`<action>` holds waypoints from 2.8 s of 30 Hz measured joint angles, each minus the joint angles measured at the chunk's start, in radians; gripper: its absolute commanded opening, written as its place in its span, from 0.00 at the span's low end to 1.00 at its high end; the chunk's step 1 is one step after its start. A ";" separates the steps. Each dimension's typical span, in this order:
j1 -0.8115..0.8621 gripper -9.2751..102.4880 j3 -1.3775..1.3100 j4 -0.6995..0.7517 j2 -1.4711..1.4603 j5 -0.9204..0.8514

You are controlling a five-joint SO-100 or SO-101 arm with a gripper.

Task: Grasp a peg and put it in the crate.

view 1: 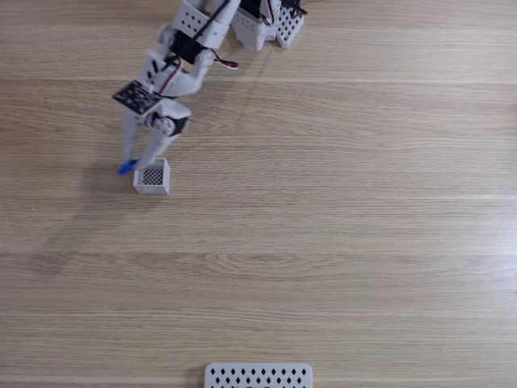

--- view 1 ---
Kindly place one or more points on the white perforated tray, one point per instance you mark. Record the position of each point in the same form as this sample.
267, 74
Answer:
258, 376

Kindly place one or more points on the small white mesh crate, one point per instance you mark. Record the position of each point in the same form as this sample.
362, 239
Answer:
152, 177

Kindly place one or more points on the black camera circuit board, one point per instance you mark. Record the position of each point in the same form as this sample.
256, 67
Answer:
135, 97

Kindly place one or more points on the blue clothes peg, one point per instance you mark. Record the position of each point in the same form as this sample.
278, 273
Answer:
127, 166

